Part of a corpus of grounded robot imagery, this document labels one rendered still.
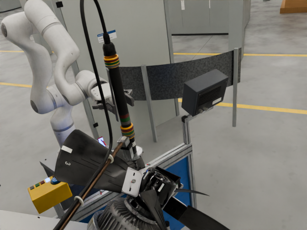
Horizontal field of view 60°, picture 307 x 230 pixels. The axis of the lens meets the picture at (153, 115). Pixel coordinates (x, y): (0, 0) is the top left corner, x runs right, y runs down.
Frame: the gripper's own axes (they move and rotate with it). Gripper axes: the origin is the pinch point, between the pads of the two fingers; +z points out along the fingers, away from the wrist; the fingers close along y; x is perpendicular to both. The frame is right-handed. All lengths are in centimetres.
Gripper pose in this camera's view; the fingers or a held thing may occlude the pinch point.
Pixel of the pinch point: (121, 104)
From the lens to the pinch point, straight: 85.2
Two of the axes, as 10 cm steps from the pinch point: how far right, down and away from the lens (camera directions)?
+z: 5.7, 3.5, -7.5
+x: -1.4, -8.5, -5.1
